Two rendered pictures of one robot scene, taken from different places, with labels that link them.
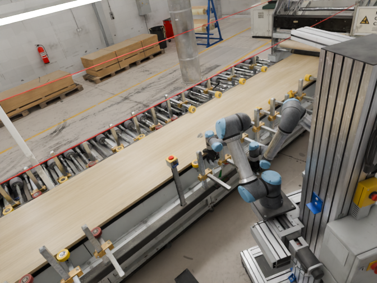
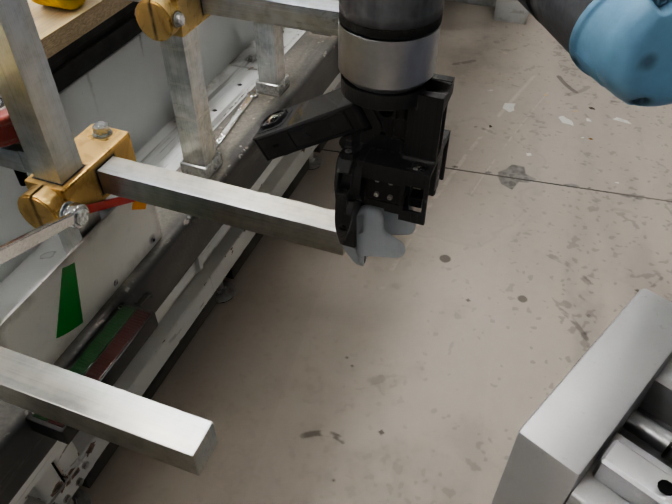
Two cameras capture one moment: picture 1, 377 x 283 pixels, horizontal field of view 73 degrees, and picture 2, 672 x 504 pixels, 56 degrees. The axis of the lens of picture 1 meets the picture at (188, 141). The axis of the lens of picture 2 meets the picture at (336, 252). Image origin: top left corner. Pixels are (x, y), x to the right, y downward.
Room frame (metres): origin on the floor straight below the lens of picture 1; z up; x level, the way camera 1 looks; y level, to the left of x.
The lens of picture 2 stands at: (1.20, -0.19, 1.27)
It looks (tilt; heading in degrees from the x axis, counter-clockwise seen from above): 44 degrees down; 324
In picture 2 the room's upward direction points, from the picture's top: straight up
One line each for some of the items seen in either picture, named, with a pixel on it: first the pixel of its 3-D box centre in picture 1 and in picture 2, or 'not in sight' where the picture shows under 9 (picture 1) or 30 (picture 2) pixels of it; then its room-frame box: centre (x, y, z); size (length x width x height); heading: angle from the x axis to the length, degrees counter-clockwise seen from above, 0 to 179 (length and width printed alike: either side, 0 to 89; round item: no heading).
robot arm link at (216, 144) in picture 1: (217, 144); not in sight; (1.56, -0.21, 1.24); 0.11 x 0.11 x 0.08; 14
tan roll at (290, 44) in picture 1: (317, 46); not in sight; (3.67, -2.17, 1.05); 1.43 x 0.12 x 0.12; 33
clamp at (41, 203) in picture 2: (224, 160); (77, 177); (1.81, -0.29, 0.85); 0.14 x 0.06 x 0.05; 123
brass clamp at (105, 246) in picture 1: (103, 249); not in sight; (1.13, 0.76, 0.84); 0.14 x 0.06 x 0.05; 123
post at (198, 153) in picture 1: (202, 172); not in sight; (1.66, -0.06, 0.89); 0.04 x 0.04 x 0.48; 33
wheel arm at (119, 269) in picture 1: (109, 254); not in sight; (1.09, 0.71, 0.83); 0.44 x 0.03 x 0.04; 33
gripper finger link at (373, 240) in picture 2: not in sight; (375, 243); (1.53, -0.48, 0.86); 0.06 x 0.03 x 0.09; 33
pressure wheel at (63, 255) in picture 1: (65, 258); not in sight; (1.12, 1.02, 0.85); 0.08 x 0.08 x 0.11
